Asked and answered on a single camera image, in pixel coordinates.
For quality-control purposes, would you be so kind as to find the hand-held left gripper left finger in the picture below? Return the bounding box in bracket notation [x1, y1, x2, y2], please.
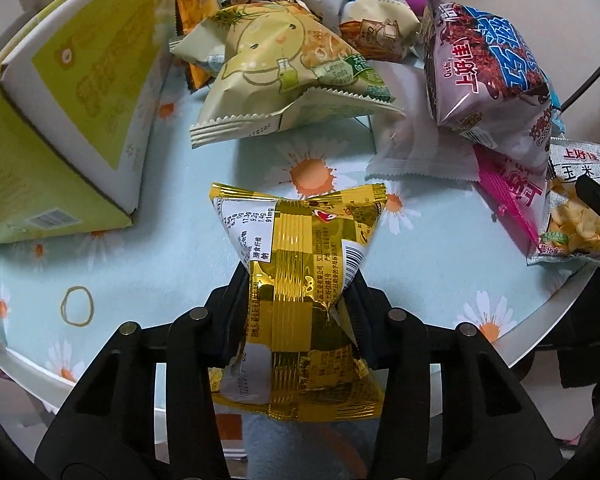
[34, 261, 253, 480]

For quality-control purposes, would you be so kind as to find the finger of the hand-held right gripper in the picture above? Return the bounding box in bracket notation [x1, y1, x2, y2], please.
[575, 174, 600, 261]

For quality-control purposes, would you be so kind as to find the pink snack packet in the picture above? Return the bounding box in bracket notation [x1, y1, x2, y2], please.
[472, 144, 551, 247]

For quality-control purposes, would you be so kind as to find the gold foil snack packet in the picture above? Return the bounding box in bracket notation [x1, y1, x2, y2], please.
[207, 182, 388, 423]

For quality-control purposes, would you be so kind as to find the white translucent snack packet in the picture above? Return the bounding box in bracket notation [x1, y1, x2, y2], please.
[365, 60, 481, 182]

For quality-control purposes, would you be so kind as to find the brown striped-letter snack packet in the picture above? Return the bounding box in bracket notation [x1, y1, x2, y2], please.
[174, 0, 301, 93]

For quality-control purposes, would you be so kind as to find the cream lemon cartoon snack packet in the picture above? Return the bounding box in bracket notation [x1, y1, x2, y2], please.
[170, 2, 406, 149]

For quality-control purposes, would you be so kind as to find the silver corn snack packet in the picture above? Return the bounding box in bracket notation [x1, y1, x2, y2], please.
[525, 137, 600, 267]

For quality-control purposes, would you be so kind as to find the lilac and blue snack packet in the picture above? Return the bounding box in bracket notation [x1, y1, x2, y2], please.
[422, 0, 567, 149]

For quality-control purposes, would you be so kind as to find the cream and blue snack packet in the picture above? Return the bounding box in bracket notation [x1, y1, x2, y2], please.
[285, 0, 424, 61]

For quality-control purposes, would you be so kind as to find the yellow-green cardboard box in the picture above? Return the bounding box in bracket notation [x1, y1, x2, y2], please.
[0, 0, 181, 246]

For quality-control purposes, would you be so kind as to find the black cable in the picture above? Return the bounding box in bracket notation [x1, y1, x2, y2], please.
[559, 42, 600, 111]

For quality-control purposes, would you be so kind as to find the daisy print tablecloth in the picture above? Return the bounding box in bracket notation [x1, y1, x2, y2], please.
[0, 0, 600, 401]

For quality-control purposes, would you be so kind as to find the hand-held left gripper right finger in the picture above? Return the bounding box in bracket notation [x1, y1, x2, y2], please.
[344, 271, 564, 480]

